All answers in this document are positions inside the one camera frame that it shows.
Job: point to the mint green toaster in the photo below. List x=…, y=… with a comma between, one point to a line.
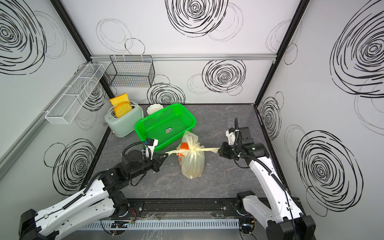
x=124, y=125

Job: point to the toast slice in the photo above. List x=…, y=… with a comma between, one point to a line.
x=122, y=109
x=120, y=100

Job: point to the black wire wall basket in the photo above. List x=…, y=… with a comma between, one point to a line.
x=135, y=71

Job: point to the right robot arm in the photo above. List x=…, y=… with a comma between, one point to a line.
x=281, y=218

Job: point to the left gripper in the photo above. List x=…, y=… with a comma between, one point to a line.
x=157, y=162

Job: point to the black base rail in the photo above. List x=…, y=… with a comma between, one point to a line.
x=229, y=207

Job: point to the barcode label sticker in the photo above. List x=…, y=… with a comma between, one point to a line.
x=168, y=130

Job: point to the yellow printed plastic bag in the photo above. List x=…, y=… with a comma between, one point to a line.
x=191, y=155

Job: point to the front toast slice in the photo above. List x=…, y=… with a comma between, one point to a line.
x=122, y=109

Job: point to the green plastic basket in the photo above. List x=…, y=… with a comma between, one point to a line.
x=153, y=126

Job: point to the white slotted cable duct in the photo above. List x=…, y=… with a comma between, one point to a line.
x=194, y=224

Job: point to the white mesh wall shelf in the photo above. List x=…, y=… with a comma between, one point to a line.
x=75, y=94

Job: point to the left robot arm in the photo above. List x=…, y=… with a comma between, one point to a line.
x=100, y=198

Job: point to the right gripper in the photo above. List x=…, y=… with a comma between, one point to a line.
x=224, y=151

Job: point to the rear toast slice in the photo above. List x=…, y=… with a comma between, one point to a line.
x=120, y=100

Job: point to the white scalloped dish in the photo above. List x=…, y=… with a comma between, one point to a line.
x=154, y=108

